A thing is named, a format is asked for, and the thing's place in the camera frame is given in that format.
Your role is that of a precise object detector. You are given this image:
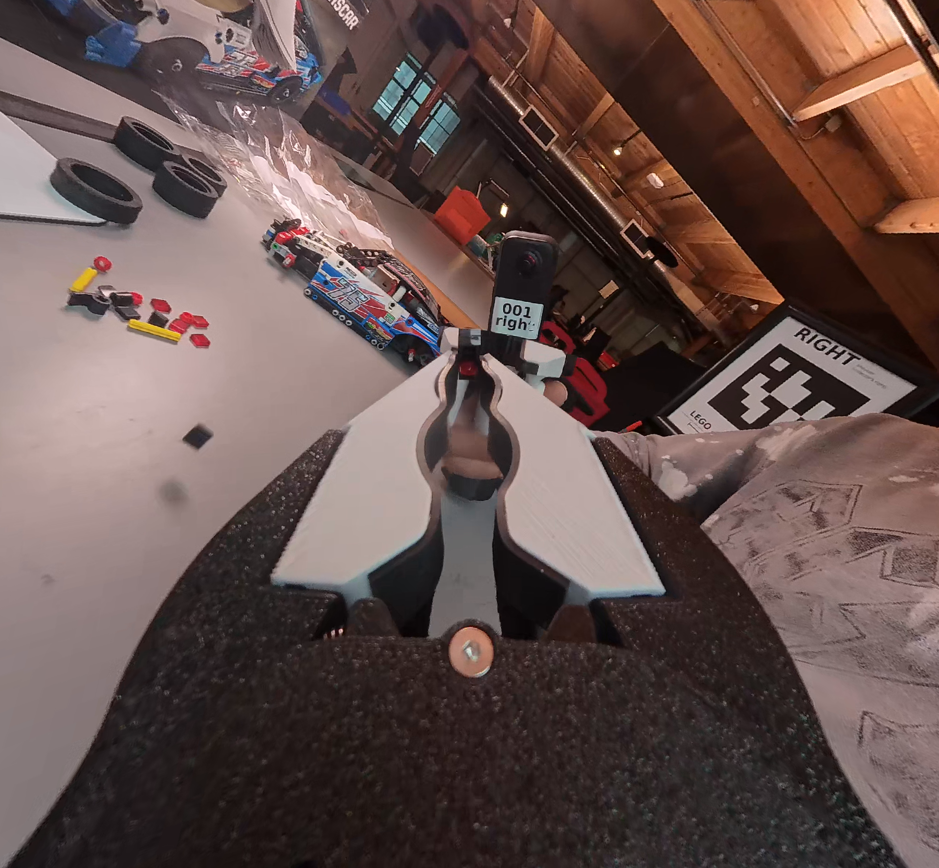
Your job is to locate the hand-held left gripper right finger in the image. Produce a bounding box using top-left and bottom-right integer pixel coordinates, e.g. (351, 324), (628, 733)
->
(480, 358), (667, 640)

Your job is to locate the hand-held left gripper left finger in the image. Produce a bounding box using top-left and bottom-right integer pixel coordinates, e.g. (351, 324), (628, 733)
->
(271, 356), (459, 639)

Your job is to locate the cluster of small toy bricks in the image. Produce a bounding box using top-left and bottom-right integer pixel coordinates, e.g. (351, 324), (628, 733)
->
(66, 256), (214, 349)

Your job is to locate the person's right forearm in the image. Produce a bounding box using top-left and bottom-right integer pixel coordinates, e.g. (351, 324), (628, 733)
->
(596, 411), (939, 517)

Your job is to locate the person's right hand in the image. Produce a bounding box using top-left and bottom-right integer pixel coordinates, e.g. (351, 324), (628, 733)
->
(439, 378), (570, 480)

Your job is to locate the red chair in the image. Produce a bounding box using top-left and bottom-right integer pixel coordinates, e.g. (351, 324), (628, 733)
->
(541, 321), (588, 359)
(565, 358), (610, 427)

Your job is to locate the paned window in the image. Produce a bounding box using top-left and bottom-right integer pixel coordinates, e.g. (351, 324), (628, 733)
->
(370, 52), (463, 159)

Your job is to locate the clear plastic bag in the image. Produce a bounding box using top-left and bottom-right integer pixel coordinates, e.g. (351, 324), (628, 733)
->
(157, 91), (401, 247)

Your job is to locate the black framed marker board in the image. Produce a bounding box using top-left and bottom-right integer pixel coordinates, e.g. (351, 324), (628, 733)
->
(653, 299), (939, 436)

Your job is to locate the black rubber toy tyre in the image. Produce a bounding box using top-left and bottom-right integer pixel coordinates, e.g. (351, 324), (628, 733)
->
(113, 115), (180, 172)
(179, 152), (228, 197)
(153, 161), (221, 219)
(50, 158), (144, 225)

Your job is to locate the racing car printed toy box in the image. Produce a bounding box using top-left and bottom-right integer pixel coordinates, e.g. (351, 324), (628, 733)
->
(0, 0), (368, 122)

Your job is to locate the white instruction sheet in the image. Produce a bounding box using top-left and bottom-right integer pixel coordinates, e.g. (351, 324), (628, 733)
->
(0, 112), (109, 225)

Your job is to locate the metal ventilation duct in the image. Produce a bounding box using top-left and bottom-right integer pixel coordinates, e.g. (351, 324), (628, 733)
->
(477, 71), (661, 282)

